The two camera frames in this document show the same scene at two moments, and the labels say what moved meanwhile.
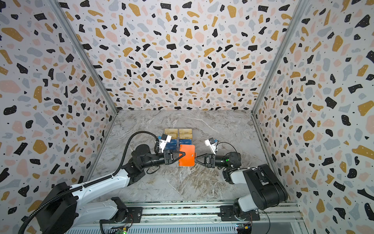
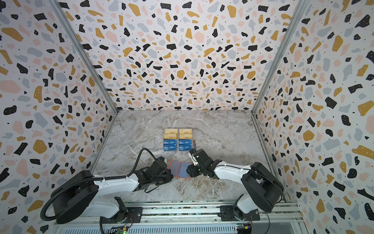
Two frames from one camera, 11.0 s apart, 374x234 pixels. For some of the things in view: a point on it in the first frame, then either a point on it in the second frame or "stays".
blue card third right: x=185 y=142 stays
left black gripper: x=170 y=153 → x=170 y=177
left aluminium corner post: x=58 y=7 stays
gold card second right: x=185 y=136 stays
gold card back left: x=171 y=131 stays
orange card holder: x=188 y=160 → x=179 y=169
